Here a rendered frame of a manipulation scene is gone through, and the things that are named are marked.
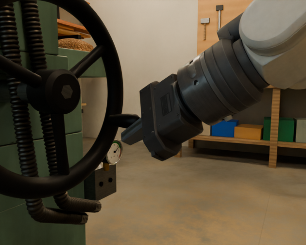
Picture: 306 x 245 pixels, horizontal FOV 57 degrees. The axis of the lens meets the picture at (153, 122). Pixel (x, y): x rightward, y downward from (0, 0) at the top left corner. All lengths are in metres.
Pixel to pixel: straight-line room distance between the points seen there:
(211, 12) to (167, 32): 0.62
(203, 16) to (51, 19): 3.40
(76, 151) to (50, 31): 0.29
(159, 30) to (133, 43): 0.42
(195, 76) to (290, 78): 0.11
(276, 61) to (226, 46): 0.06
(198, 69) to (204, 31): 3.46
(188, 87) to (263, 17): 0.11
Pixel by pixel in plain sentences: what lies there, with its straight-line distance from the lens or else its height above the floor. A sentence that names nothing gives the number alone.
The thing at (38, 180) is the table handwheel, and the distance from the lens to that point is 0.40.
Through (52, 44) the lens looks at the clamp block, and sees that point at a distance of 0.52.
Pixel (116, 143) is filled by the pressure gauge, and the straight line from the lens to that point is 0.70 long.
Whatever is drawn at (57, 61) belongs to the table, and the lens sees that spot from 0.52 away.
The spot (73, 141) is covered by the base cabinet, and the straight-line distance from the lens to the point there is 0.68.
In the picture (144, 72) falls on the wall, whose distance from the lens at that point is 4.09.
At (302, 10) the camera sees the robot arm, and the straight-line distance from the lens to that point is 0.30.
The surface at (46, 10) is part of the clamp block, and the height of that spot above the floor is 0.94.
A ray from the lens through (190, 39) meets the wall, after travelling 3.87.
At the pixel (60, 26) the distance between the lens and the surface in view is 3.75.
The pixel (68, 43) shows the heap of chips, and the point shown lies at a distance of 0.73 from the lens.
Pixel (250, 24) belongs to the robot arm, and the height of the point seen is 0.88.
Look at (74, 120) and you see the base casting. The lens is 0.68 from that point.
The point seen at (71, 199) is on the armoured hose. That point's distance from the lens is 0.53.
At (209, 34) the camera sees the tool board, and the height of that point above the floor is 1.46.
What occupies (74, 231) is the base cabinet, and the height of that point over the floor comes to 0.48.
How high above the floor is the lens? 0.82
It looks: 7 degrees down
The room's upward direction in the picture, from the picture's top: straight up
